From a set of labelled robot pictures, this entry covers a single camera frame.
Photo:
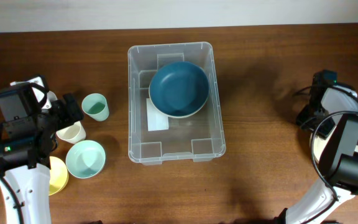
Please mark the mint green cup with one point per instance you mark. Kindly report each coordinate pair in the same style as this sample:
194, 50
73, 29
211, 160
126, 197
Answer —
95, 105

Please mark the yellow small bowl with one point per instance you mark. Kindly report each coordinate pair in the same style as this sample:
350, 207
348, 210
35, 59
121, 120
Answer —
58, 175

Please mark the mint green small bowl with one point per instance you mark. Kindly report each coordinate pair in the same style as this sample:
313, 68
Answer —
85, 159

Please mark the beige bowl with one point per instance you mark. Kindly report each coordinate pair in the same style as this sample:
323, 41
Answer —
178, 117

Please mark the clear plastic storage bin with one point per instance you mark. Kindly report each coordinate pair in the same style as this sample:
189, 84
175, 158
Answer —
199, 137

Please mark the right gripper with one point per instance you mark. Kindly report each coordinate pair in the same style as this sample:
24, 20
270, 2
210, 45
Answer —
323, 130

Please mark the dark blue bowl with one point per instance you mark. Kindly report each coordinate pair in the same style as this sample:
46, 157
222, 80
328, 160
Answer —
179, 89

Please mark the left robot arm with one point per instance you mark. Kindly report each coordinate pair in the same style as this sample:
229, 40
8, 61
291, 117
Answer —
27, 137

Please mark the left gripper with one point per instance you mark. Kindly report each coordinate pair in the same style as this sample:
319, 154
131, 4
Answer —
60, 107

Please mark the cream plastic cup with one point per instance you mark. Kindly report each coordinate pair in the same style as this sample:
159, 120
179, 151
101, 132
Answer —
72, 134

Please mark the cream white bowl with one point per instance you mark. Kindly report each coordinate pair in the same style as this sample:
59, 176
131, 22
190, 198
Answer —
319, 144

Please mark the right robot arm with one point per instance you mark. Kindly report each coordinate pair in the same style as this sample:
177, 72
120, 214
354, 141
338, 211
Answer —
331, 116

